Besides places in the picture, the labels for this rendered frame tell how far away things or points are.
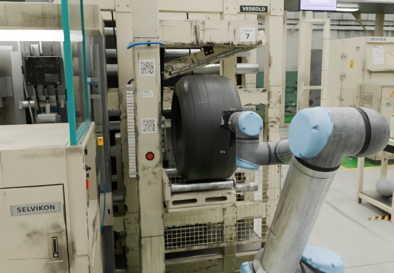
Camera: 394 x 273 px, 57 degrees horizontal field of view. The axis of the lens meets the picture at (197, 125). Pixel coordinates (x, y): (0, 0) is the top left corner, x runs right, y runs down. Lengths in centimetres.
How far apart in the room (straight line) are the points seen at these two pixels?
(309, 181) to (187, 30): 142
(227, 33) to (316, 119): 144
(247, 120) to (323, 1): 470
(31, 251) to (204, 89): 102
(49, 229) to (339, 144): 91
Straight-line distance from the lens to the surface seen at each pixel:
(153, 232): 204
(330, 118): 86
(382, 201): 428
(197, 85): 182
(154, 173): 193
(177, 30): 215
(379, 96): 615
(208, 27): 219
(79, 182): 123
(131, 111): 187
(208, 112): 173
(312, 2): 587
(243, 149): 138
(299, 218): 101
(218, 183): 193
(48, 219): 128
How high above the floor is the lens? 150
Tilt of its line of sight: 9 degrees down
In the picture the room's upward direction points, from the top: 1 degrees counter-clockwise
